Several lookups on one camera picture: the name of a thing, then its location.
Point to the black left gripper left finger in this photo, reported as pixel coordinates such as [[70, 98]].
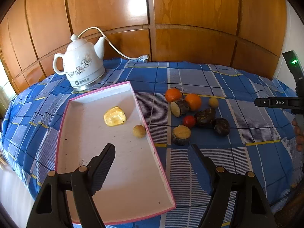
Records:
[[51, 208]]

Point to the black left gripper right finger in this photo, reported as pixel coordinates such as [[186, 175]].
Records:
[[251, 208]]

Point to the dark round fruit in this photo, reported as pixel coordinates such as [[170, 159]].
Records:
[[220, 126]]

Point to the small tan round fruit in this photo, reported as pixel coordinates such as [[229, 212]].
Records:
[[139, 131], [213, 102]]

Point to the pale-topped cut log piece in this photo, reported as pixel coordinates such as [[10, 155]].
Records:
[[181, 135]]

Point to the dark oblong fruit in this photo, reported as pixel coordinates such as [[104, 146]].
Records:
[[204, 118]]

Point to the small red tomato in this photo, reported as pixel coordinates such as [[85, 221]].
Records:
[[189, 121]]

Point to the large orange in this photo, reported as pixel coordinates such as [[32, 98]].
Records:
[[193, 101]]

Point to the dark cut log piece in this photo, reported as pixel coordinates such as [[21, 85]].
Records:
[[179, 107]]

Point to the yellow apple-like fruit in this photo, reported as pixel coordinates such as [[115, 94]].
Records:
[[114, 117]]

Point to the orange with stem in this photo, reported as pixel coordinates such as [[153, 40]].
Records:
[[173, 94]]

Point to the person's right hand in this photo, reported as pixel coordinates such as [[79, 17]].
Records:
[[299, 136]]

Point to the blue plaid tablecloth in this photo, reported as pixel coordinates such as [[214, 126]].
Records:
[[261, 139]]

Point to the pink-rimmed white tray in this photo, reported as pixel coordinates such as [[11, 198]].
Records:
[[134, 186]]

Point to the white ceramic electric kettle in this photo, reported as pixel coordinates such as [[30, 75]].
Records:
[[82, 63]]

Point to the wooden wall panelling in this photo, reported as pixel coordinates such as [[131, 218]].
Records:
[[243, 34]]

